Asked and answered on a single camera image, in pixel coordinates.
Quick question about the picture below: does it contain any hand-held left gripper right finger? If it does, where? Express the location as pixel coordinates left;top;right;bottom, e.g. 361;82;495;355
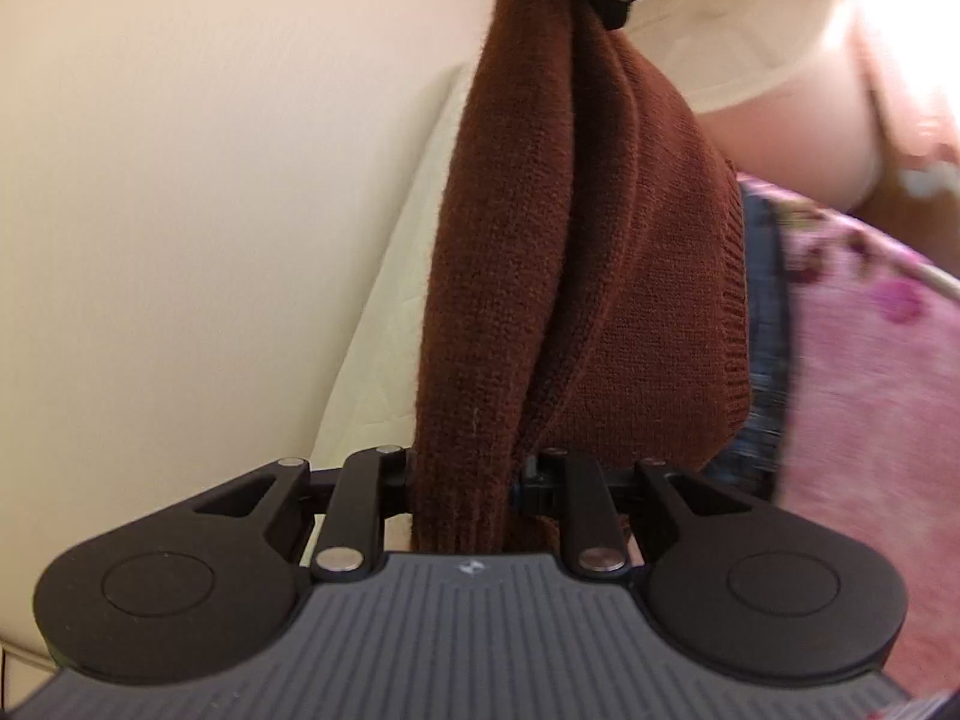
510;446;751;582

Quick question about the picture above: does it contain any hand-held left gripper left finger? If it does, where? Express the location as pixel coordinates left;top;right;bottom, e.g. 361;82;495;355
191;446;417;582

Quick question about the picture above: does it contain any brown knitted sweater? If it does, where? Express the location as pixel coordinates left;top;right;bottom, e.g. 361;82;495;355
411;0;753;552

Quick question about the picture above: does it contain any pale pink cloth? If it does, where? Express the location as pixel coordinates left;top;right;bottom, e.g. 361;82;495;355
626;0;960;215

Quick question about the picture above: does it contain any dark blue-grey garment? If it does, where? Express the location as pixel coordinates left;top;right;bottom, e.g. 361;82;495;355
701;172;796;500

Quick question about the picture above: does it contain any pink floral blanket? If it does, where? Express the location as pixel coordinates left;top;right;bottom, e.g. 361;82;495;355
739;176;960;720

